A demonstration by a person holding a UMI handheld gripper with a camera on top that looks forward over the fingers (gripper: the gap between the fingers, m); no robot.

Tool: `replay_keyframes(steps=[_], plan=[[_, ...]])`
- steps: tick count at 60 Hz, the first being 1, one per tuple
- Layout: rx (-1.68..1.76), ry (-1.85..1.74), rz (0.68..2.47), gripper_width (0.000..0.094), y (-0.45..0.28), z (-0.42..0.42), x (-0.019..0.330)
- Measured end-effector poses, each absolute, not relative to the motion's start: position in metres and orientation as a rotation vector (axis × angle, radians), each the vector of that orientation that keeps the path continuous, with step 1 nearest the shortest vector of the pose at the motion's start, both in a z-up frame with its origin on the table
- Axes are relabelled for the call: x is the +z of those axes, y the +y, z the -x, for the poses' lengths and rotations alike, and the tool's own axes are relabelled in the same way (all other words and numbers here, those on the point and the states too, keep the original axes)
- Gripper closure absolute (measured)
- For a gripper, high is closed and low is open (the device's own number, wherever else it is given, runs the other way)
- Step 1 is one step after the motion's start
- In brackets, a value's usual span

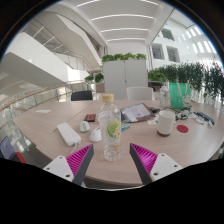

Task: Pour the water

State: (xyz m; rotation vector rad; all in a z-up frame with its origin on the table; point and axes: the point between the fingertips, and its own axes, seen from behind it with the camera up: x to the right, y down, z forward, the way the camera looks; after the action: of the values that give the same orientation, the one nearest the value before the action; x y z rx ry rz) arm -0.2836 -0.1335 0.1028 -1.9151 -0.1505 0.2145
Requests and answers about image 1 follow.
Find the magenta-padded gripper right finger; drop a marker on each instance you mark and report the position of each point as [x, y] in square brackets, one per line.
[165, 165]

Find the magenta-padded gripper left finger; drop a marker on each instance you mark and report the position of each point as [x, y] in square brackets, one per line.
[56, 165]

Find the clear bottle with lime label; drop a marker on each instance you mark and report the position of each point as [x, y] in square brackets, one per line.
[110, 133]

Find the white power strip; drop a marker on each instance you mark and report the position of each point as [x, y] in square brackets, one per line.
[68, 133]

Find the flat round red coaster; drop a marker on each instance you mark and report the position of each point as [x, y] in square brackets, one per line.
[182, 128]

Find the white cup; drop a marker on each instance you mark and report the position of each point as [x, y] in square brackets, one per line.
[165, 122]

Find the white printed card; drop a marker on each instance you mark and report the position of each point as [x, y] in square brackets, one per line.
[152, 121]

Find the small grey-white computer mouse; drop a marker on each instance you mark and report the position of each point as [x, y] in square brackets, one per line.
[84, 126]

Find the blue marker pen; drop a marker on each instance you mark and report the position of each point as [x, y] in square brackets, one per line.
[126, 126]

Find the white paper sheet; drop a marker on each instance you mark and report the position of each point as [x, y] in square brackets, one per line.
[43, 111]

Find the black pouch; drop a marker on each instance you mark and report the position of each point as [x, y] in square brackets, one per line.
[154, 109]

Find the small red and black box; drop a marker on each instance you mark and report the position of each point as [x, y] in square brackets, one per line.
[90, 117]

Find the tablet with printed sheet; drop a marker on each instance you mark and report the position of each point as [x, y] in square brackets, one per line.
[137, 112]

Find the dark blue keyboard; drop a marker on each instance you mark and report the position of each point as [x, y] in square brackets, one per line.
[205, 117]

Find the clear plastic bottle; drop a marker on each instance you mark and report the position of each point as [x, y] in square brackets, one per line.
[164, 97]

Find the green tote bag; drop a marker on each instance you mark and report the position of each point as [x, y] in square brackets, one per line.
[180, 96]

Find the black chair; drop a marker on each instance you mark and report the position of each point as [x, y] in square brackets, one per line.
[81, 96]

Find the white chair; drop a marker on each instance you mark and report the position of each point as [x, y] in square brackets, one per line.
[140, 94]

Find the green hedge of plants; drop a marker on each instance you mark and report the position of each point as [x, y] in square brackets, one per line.
[190, 76]

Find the brown planter with green plants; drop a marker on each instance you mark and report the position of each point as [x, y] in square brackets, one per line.
[99, 78]

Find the white cabinet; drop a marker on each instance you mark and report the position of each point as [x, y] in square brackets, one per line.
[125, 76]

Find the green plants atop cabinet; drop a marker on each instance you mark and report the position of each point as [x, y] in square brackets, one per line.
[123, 57]

